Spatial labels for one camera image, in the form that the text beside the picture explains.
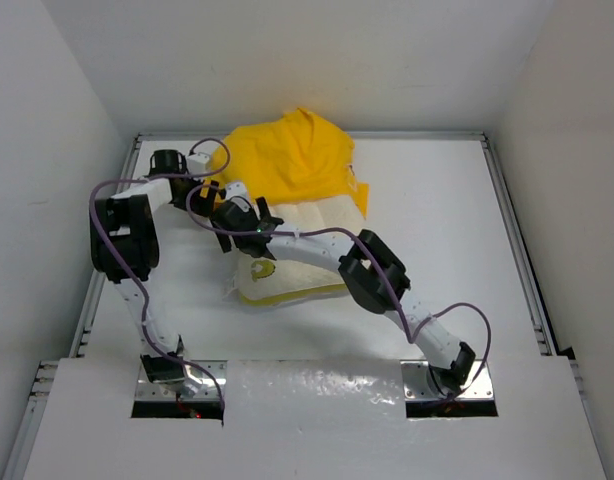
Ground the cream foam pillow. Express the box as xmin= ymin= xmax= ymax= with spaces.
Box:
xmin=224 ymin=194 xmax=365 ymax=307

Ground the yellow printed pillowcase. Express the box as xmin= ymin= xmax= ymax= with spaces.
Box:
xmin=209 ymin=108 xmax=369 ymax=215

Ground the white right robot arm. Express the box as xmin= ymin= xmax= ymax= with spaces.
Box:
xmin=206 ymin=195 xmax=476 ymax=397

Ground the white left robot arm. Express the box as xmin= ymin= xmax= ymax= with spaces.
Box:
xmin=89 ymin=149 xmax=203 ymax=398

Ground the white front cover board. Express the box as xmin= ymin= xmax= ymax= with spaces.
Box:
xmin=25 ymin=358 xmax=604 ymax=479

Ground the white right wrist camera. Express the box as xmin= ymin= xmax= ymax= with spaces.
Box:
xmin=225 ymin=181 xmax=250 ymax=201

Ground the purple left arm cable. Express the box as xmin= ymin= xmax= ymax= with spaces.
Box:
xmin=88 ymin=137 xmax=232 ymax=416

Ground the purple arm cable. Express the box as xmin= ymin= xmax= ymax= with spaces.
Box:
xmin=185 ymin=183 xmax=492 ymax=401
xmin=88 ymin=137 xmax=232 ymax=416

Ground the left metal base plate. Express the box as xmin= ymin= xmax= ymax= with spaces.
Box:
xmin=135 ymin=361 xmax=227 ymax=401

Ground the metal base plate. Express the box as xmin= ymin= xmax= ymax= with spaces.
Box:
xmin=135 ymin=361 xmax=227 ymax=401
xmin=400 ymin=359 xmax=495 ymax=403

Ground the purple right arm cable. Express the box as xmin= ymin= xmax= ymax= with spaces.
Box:
xmin=185 ymin=183 xmax=492 ymax=401

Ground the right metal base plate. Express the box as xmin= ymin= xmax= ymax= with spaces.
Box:
xmin=400 ymin=359 xmax=495 ymax=403

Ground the aluminium table frame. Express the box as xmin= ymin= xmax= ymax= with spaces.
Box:
xmin=23 ymin=135 xmax=605 ymax=479

